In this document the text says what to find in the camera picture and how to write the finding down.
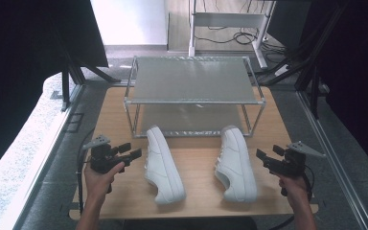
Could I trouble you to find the aluminium frame rail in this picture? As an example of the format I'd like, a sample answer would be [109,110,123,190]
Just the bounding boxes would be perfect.
[11,83,85,230]
[295,90,368,230]

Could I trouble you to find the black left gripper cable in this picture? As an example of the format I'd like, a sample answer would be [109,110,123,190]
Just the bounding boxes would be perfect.
[76,127,96,216]

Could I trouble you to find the person's left hand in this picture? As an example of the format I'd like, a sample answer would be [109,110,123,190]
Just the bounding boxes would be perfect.
[83,161,127,203]

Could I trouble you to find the white sneaker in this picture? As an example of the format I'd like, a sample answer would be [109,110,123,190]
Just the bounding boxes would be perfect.
[214,125,259,203]
[144,125,187,205]

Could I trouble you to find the white desk frame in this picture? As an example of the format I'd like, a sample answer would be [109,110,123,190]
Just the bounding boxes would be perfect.
[188,0,276,70]

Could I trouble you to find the black floor cables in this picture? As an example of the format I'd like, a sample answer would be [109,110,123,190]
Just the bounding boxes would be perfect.
[194,25,290,56]

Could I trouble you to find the black metal stand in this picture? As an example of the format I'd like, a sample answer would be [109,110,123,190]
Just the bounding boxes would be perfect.
[258,0,349,120]
[57,47,122,113]

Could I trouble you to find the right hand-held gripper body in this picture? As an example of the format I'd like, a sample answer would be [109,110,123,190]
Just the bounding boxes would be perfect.
[264,141,327,178]

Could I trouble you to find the black curtain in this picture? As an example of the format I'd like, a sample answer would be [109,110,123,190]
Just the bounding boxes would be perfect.
[300,0,368,181]
[0,0,109,185]

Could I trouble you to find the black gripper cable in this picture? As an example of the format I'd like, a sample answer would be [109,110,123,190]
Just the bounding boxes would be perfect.
[301,163,316,201]
[76,127,96,216]

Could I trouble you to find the dark panel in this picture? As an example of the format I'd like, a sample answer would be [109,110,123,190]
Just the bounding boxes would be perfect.
[265,0,311,50]

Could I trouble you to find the person's dark clothing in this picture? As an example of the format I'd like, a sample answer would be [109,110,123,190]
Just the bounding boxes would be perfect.
[122,217,259,230]

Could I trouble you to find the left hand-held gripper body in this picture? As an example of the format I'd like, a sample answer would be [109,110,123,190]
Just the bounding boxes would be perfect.
[82,134,132,175]

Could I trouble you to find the person's right hand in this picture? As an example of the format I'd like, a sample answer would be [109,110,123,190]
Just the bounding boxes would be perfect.
[269,171,311,207]

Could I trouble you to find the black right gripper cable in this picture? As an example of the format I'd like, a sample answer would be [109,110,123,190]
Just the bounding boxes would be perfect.
[301,163,316,201]

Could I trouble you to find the grey two-tier shoe rack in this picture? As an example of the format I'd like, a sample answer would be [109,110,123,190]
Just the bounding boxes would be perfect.
[123,56,266,139]

